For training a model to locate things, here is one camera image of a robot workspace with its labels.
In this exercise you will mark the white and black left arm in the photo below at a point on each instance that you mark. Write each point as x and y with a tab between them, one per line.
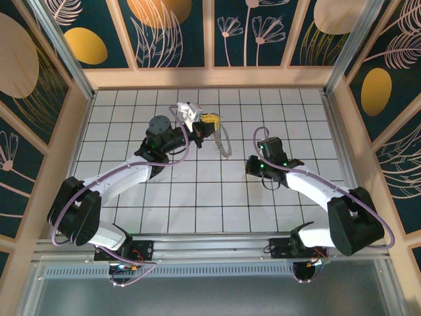
121	174

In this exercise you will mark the dark panel orange circle leaves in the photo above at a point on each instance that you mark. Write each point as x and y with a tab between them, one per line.
158	33

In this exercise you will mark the dark wall art panel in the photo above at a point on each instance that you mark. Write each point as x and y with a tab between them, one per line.
4	263
416	260

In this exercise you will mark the dark panel plain yellow oval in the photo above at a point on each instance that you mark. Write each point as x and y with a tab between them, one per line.
85	46

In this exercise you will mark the aluminium frame post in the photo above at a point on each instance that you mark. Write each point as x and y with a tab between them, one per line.
64	49
351	49

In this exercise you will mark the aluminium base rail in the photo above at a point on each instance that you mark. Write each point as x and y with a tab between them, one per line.
210	247

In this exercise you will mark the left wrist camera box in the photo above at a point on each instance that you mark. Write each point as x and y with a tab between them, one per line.
196	112

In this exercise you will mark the grey metal sheet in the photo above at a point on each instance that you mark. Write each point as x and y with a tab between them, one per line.
210	296

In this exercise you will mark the dark panel yellow oval fern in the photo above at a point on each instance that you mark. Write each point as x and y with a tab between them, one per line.
376	92

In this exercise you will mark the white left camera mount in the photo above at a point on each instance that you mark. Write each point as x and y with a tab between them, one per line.
184	113

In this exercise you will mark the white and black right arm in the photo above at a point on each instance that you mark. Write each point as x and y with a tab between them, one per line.
312	187

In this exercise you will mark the dark panel large pale circle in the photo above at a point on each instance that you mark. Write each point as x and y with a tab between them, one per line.
19	66

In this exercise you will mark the dark panel pale circle yellow lines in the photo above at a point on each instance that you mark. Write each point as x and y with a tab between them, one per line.
315	49

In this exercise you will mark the aluminium table side rail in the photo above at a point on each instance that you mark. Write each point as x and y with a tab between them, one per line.
80	138
330	112

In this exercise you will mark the perforated metal strip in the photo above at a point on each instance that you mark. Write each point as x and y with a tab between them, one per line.
210	271

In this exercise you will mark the dark panel pink flower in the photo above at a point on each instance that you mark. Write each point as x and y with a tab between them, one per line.
16	197

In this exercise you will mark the dark panel three flowers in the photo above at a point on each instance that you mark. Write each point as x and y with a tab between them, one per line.
237	49

